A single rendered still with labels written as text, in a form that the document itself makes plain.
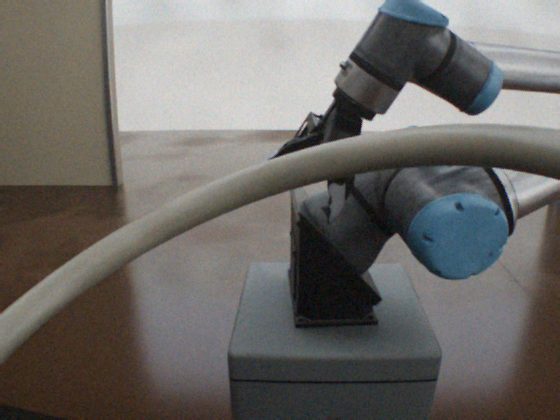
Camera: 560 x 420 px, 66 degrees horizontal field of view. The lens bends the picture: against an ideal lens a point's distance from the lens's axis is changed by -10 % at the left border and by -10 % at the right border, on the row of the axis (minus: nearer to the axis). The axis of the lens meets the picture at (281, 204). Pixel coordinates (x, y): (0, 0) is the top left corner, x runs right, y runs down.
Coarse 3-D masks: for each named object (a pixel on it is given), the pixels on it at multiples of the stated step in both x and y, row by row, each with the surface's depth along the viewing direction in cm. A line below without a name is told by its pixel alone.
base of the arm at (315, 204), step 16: (320, 192) 93; (352, 192) 89; (320, 208) 89; (352, 208) 87; (368, 208) 87; (320, 224) 87; (336, 224) 87; (352, 224) 87; (368, 224) 87; (384, 224) 88; (336, 240) 86; (352, 240) 86; (368, 240) 88; (384, 240) 91; (352, 256) 87; (368, 256) 89
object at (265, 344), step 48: (288, 288) 106; (384, 288) 106; (240, 336) 88; (288, 336) 88; (336, 336) 88; (384, 336) 87; (432, 336) 87; (240, 384) 84; (288, 384) 84; (336, 384) 84; (384, 384) 83; (432, 384) 83
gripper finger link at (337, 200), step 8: (328, 184) 72; (336, 184) 72; (344, 184) 72; (336, 192) 73; (344, 192) 73; (336, 200) 74; (344, 200) 74; (336, 208) 74; (328, 216) 76; (336, 216) 76; (328, 224) 77
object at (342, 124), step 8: (336, 112) 65; (344, 112) 66; (328, 120) 67; (336, 120) 65; (344, 120) 65; (352, 120) 66; (360, 120) 67; (328, 128) 65; (336, 128) 64; (344, 128) 65; (352, 128) 65; (360, 128) 66; (328, 136) 63; (336, 136) 63; (344, 136) 64; (352, 136) 65; (344, 176) 61; (352, 176) 61
